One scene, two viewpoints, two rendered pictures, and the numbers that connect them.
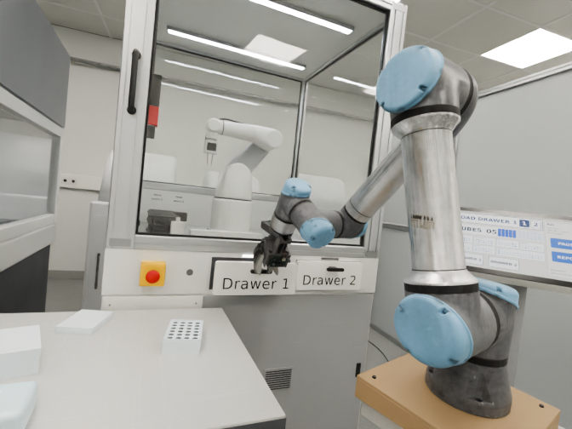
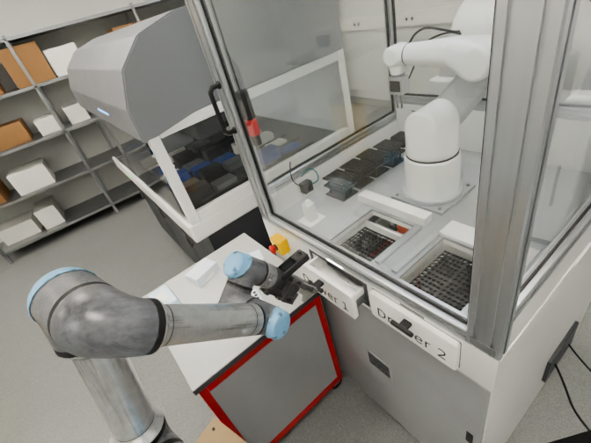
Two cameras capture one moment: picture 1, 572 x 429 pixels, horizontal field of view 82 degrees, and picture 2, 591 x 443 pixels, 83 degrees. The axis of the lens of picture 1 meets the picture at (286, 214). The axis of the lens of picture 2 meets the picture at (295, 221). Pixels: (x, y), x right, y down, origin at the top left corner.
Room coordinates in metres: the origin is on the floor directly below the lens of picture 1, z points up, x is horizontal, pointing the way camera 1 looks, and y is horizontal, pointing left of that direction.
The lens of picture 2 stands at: (0.98, -0.76, 1.74)
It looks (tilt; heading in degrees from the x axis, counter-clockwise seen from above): 34 degrees down; 83
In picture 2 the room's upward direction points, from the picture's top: 16 degrees counter-clockwise
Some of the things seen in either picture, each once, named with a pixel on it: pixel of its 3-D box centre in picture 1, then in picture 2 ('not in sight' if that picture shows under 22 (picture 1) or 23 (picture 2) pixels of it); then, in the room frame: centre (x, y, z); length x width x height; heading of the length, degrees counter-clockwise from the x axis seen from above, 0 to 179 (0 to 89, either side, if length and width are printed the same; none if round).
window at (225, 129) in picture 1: (277, 109); (316, 113); (1.21, 0.07, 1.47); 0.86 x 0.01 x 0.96; 113
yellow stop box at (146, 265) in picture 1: (152, 273); (279, 244); (1.02, 0.39, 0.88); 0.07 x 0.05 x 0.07; 113
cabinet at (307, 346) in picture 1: (224, 344); (428, 293); (1.63, 0.24, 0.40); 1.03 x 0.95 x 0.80; 113
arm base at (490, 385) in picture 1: (469, 368); not in sight; (0.64, -0.39, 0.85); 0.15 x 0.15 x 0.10
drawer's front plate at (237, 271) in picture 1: (256, 277); (324, 286); (1.11, 0.08, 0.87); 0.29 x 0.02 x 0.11; 113
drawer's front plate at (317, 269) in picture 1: (329, 275); (410, 326); (1.28, -0.19, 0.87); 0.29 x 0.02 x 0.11; 113
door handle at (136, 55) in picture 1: (134, 80); (222, 111); (0.98, 0.49, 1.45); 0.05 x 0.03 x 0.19; 23
